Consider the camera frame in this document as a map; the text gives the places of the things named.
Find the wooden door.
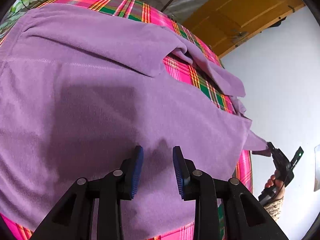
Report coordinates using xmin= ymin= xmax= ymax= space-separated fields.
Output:
xmin=183 ymin=0 xmax=305 ymax=57

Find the purple fleece garment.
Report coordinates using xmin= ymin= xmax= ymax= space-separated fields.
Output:
xmin=1 ymin=3 xmax=267 ymax=239

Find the pink plaid tablecloth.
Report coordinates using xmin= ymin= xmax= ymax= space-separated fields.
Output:
xmin=1 ymin=0 xmax=253 ymax=239

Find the person's right hand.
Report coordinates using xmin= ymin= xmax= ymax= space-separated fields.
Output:
xmin=264 ymin=169 xmax=286 ymax=207

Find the cluttered glass side table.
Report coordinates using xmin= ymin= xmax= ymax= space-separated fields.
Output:
xmin=1 ymin=0 xmax=50 ymax=39

